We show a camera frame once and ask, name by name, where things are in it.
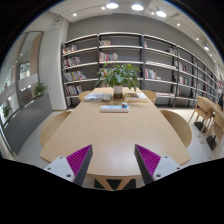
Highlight wooden chair far left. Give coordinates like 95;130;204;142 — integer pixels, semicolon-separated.
78;91;92;102

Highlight open book left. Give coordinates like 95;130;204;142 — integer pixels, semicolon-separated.
84;93;112;102

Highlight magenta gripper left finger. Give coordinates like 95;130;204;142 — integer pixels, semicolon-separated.
45;145;93;186

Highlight white power strip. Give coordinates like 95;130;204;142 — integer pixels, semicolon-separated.
100;105;130;113

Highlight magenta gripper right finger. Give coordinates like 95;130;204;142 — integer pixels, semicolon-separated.
134;145;181;185

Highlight wooden chair right near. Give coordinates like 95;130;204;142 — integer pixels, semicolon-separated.
161;110;192;147

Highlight large grey bookshelf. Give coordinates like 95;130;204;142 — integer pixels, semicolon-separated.
61;32;220;107

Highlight book stack right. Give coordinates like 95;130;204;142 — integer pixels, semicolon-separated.
124;93;148;102

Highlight wooden chair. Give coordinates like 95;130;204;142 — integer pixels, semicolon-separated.
40;111;70;147
78;91;92;102
143;90;156;103
161;110;192;147

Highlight wooden side table chairs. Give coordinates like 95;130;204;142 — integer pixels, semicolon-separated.
190;96;224;148

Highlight blue red charger plug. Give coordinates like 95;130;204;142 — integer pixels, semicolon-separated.
122;102;128;108

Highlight wooden chair left near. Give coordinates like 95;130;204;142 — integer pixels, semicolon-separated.
40;111;70;147

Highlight small plant by window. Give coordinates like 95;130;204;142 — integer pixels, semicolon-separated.
34;82;47;96

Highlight wooden chair far right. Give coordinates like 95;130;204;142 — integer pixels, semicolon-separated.
143;90;156;103

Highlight potted green plant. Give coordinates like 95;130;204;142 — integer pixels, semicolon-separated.
95;62;140;99

